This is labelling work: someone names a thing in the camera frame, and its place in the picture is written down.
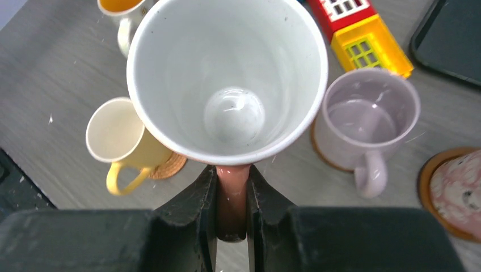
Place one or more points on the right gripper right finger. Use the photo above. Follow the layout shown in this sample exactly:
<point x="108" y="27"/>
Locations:
<point x="285" y="237"/>

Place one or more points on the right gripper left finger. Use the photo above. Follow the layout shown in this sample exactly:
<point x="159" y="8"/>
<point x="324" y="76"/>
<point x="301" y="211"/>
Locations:
<point x="178" y="236"/>

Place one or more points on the woven coaster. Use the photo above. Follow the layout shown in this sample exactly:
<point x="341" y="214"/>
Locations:
<point x="171" y="167"/>

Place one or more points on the yellow mug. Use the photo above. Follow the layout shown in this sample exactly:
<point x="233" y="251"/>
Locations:
<point x="116" y="135"/>

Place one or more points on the ridged wooden coaster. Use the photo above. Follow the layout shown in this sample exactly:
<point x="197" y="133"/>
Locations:
<point x="319" y="153"/>
<point x="424" y="192"/>

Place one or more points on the grey mug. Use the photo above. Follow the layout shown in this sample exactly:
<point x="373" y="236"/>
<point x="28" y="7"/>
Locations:
<point x="365" y="116"/>

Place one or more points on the pink mug white inside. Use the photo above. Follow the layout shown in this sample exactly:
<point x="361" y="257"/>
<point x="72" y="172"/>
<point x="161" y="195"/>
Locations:
<point x="227" y="83"/>

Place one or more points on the patterned mug orange inside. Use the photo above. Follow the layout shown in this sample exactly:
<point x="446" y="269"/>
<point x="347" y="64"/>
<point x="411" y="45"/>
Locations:
<point x="127" y="15"/>

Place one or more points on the toy block house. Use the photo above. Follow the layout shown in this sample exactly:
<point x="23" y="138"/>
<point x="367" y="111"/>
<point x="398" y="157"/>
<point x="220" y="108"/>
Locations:
<point x="359" y="37"/>

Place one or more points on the black tray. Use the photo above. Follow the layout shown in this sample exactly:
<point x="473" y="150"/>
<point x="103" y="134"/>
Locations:
<point x="447" y="40"/>

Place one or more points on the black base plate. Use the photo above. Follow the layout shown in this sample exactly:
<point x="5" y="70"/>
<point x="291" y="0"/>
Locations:
<point x="18" y="191"/>

